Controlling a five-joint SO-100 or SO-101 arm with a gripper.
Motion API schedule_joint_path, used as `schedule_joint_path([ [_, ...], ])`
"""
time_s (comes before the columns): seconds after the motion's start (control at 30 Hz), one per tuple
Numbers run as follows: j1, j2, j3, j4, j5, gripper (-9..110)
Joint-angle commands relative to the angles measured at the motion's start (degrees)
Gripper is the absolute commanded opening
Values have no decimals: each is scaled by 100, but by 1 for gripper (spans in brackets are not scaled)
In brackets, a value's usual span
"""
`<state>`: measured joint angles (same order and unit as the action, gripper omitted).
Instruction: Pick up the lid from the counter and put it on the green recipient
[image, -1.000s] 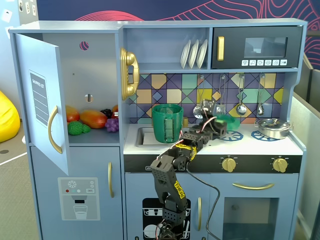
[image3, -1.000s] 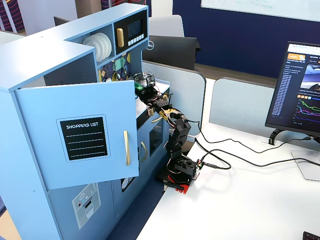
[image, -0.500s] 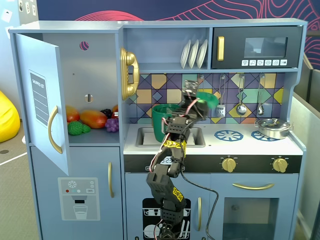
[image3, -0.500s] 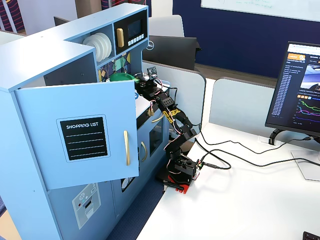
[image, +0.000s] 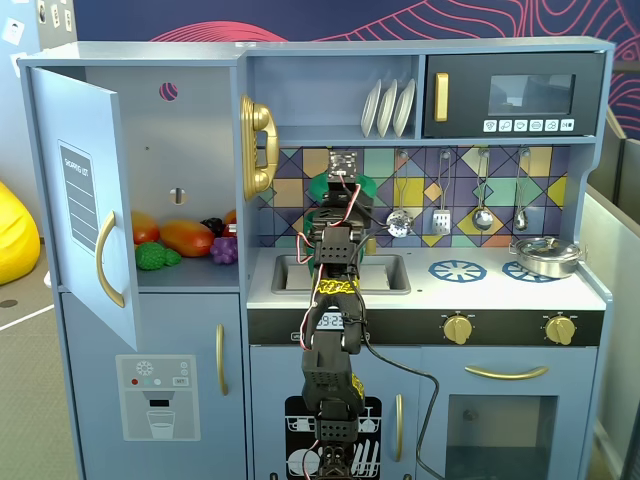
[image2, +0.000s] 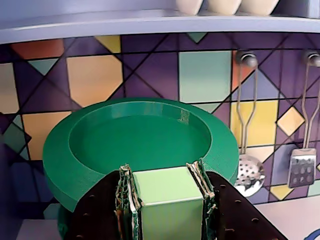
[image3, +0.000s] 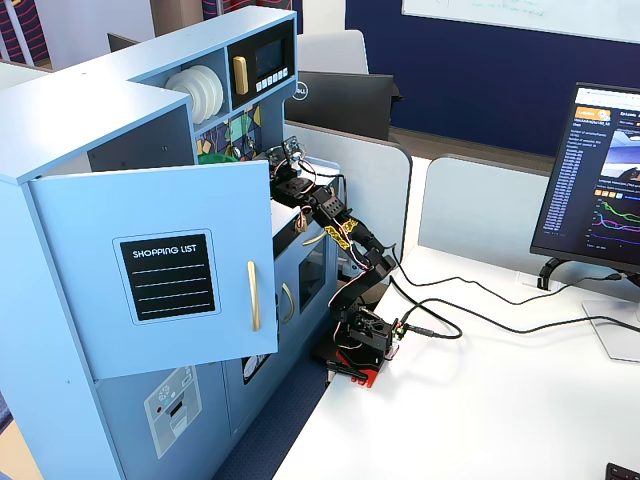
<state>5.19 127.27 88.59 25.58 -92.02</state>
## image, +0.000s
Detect orange red toy peach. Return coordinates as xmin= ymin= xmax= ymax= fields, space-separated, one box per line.
xmin=130 ymin=210 xmax=162 ymax=246

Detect steel slotted spatula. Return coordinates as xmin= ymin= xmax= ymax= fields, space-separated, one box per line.
xmin=431 ymin=148 xmax=454 ymax=237

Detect steel skimmer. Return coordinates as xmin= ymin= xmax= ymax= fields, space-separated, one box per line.
xmin=385 ymin=148 xmax=414 ymax=238

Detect gold toy telephone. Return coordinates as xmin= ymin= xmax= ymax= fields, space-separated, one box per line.
xmin=238 ymin=94 xmax=281 ymax=203

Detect yellow beanbag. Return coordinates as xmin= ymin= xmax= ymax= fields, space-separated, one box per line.
xmin=0 ymin=180 xmax=42 ymax=288

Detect blue freezer door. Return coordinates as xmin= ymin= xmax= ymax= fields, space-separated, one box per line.
xmin=59 ymin=291 xmax=247 ymax=480

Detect grey toy sink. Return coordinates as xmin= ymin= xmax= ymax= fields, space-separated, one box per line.
xmin=270 ymin=253 xmax=413 ymax=297

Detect steel toy pot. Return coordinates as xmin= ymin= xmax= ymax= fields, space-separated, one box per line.
xmin=509 ymin=238 xmax=584 ymax=280

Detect steel spoon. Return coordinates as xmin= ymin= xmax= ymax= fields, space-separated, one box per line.
xmin=513 ymin=147 xmax=533 ymax=232

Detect dishwasher door with dish print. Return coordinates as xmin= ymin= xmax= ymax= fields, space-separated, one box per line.
xmin=248 ymin=346 xmax=422 ymax=480

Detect gold oven door handle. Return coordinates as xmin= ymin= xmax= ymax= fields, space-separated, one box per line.
xmin=464 ymin=364 xmax=550 ymax=382

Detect blue fridge door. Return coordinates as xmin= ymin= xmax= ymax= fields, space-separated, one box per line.
xmin=28 ymin=66 xmax=140 ymax=354

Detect black wrist camera board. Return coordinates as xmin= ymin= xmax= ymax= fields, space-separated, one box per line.
xmin=326 ymin=148 xmax=363 ymax=184

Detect white toy plate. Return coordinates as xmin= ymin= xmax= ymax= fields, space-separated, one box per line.
xmin=375 ymin=78 xmax=400 ymax=139
xmin=360 ymin=78 xmax=384 ymax=138
xmin=392 ymin=77 xmax=417 ymax=139

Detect red white servo wire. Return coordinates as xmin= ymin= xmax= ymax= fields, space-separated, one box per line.
xmin=297 ymin=219 xmax=327 ymax=352

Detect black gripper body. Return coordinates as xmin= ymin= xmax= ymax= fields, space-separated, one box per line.
xmin=316 ymin=180 xmax=376 ymax=235

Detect green toy container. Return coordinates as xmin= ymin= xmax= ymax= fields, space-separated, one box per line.
xmin=303 ymin=171 xmax=380 ymax=264

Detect blue toy kitchen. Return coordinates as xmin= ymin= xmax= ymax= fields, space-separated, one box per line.
xmin=17 ymin=35 xmax=617 ymax=480

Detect steel ladle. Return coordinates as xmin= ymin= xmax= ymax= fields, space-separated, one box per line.
xmin=472 ymin=147 xmax=497 ymax=233

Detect black toy microwave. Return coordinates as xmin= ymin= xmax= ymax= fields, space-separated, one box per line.
xmin=422 ymin=50 xmax=607 ymax=140

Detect purple toy grapes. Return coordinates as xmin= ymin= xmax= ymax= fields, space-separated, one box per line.
xmin=209 ymin=235 xmax=239 ymax=266

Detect gold fridge door handle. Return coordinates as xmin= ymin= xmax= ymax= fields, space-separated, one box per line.
xmin=95 ymin=209 xmax=127 ymax=309

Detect black power cable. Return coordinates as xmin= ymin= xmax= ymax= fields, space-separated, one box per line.
xmin=356 ymin=319 xmax=444 ymax=480

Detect gold dishwasher door handle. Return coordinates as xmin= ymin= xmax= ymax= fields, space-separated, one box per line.
xmin=394 ymin=393 xmax=405 ymax=463

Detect gold freezer door handle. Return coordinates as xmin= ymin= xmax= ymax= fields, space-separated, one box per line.
xmin=215 ymin=323 xmax=230 ymax=398

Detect orange toy mango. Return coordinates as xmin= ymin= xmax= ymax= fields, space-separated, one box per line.
xmin=159 ymin=219 xmax=217 ymax=259

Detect gold stove knob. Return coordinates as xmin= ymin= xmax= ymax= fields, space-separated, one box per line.
xmin=443 ymin=313 xmax=474 ymax=346
xmin=544 ymin=314 xmax=577 ymax=347

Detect blue oven door with window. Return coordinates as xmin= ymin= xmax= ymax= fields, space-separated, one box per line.
xmin=418 ymin=346 xmax=600 ymax=480

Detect grey office partition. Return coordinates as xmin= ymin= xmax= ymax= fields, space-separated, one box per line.
xmin=581 ymin=133 xmax=640 ymax=480

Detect white wall card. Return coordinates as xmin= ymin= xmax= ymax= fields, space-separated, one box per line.
xmin=0 ymin=16 xmax=26 ymax=44

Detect green toy broccoli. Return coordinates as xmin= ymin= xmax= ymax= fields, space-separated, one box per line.
xmin=134 ymin=241 xmax=183 ymax=272

